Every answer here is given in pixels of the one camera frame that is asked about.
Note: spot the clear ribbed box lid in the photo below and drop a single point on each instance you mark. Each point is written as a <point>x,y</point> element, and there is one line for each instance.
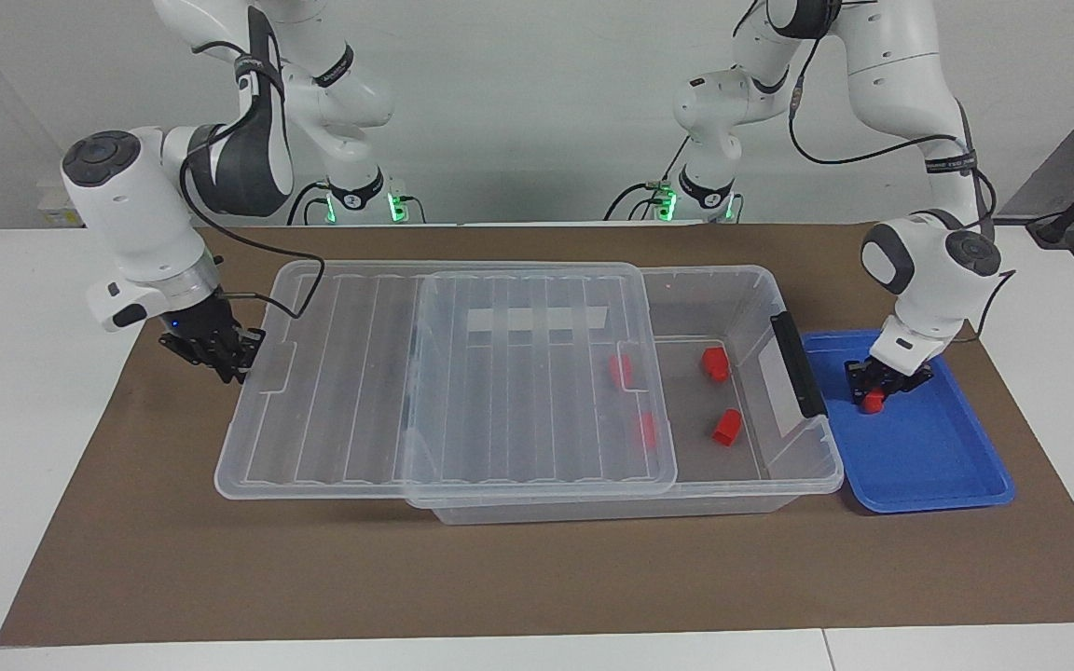
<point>332,391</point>

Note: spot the red block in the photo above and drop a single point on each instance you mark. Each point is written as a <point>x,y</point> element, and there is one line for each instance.
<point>726,427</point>
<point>619,370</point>
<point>715,363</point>
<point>873,403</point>
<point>646,431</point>

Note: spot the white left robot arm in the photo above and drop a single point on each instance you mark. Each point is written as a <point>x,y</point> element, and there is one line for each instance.
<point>929,270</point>

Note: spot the clear plastic storage box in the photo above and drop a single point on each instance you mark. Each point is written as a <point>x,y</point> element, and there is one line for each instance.
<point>593,511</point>

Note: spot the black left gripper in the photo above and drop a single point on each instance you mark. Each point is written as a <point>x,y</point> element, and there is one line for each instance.
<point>896,370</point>

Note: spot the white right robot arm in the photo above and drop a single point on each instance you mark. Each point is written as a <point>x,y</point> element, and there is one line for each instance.
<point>127,214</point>

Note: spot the white power strip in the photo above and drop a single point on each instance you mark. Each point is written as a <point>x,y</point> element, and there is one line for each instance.
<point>57,216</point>

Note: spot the brown table mat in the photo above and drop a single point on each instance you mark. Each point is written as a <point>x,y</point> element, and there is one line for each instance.
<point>220,559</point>

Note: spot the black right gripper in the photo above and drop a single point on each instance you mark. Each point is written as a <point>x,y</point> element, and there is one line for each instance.
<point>201,331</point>

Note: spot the blue plastic tray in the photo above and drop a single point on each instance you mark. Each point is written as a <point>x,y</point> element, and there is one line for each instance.
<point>929,457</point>

